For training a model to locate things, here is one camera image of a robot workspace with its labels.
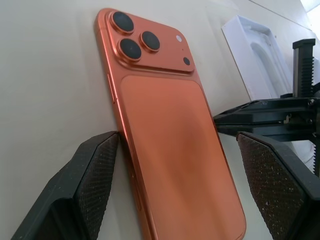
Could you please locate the orange smartphone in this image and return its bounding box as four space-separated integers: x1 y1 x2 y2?
94 7 247 240

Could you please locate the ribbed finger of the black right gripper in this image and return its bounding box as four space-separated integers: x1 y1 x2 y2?
292 39 317 98

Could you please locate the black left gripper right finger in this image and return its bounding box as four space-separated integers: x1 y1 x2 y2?
235 131 320 240

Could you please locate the white phone box tray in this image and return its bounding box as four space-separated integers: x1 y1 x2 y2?
221 14 296 100

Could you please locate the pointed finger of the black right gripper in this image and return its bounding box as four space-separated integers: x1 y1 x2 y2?
213 98 315 144

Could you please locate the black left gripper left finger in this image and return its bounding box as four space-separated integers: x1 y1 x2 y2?
11 130 120 240

